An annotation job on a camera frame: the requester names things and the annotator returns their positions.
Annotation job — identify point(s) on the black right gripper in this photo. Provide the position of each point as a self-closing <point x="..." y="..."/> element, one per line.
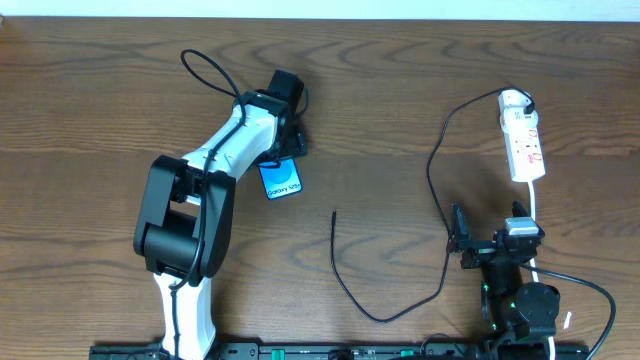
<point x="486" y="250"/>

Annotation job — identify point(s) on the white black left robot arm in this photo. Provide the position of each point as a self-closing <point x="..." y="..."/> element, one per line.
<point x="184" y="225"/>

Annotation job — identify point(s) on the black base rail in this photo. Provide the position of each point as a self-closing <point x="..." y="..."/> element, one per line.
<point x="253" y="351"/>

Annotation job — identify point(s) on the white usb charger plug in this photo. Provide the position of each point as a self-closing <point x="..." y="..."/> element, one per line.
<point x="513" y="97"/>

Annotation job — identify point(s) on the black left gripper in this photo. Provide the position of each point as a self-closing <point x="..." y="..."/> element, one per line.
<point x="291" y="145"/>

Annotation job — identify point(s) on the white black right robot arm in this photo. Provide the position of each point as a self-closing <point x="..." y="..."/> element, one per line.
<point x="522" y="314"/>

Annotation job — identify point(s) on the white power strip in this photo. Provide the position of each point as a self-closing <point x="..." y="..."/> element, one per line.
<point x="523" y="147"/>

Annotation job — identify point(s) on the blue screen smartphone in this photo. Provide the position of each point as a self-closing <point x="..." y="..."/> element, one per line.
<point x="280" y="179"/>

